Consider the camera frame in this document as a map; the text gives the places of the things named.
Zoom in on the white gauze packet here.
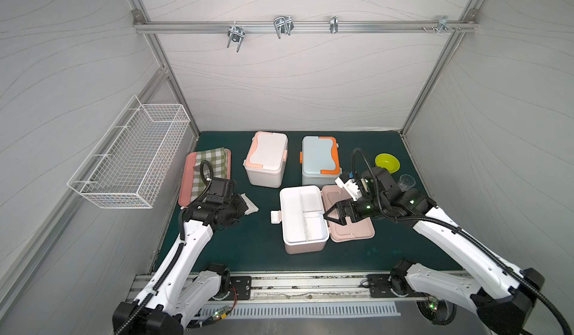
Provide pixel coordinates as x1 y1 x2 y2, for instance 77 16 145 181
240 194 259 215

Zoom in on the white kit tray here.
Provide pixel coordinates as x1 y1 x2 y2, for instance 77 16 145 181
280 185 330 254

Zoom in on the pink first aid kit box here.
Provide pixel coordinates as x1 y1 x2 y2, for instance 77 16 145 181
271 185 375 254

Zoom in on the blue orange first aid kit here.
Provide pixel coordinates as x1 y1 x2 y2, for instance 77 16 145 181
300 135 342 188

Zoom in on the white peach first aid kit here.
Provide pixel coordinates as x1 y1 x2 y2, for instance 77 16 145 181
243 131 288 188

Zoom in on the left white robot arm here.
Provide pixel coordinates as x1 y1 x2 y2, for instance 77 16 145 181
112 177 252 334

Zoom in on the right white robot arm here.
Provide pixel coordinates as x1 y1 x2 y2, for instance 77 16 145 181
324 167 572 334

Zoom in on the metal hook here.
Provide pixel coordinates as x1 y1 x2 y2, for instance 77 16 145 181
422 16 462 34
330 16 339 34
227 25 245 52
273 16 294 39

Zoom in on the clear plastic cup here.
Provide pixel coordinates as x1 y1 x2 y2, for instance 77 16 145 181
398 174 416 192

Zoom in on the green bowl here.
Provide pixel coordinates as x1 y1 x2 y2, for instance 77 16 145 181
375 153 401 174

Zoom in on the pink tray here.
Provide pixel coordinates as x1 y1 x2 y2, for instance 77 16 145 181
178 148 231 207

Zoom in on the green checkered cloth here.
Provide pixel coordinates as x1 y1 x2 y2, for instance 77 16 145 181
188 147 228 203

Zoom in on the aluminium crossbar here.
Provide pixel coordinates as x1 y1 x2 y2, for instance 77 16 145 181
135 19 479 34

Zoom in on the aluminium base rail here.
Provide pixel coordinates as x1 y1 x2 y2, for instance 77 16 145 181
124 270 494 307

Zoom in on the white wire basket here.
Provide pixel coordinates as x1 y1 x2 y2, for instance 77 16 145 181
67 96 190 209

